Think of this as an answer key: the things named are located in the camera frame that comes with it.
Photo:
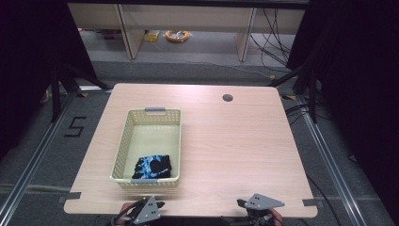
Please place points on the aluminium floor rail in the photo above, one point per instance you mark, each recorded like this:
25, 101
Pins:
332, 169
37, 157

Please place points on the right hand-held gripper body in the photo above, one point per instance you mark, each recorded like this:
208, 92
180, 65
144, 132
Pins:
262, 202

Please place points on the grey tape strip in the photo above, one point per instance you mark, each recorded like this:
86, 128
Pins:
73, 196
310, 202

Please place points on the black blue cloth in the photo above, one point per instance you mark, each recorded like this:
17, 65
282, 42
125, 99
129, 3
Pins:
152, 168

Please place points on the pale yellow plastic basket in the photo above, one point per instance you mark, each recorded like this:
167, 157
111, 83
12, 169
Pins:
150, 138

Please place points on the black curtain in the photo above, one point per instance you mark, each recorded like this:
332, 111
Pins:
31, 62
360, 78

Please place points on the person's left hand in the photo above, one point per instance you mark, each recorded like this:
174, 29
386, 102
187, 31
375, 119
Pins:
125, 209

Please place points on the yellow packet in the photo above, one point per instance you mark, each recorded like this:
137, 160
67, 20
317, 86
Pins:
152, 36

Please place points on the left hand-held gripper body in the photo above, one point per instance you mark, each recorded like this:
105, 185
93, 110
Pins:
148, 211

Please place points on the person's right hand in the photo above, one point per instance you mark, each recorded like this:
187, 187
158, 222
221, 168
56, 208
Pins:
277, 217

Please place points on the black metal stand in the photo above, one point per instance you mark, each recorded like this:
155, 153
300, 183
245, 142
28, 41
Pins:
312, 94
56, 94

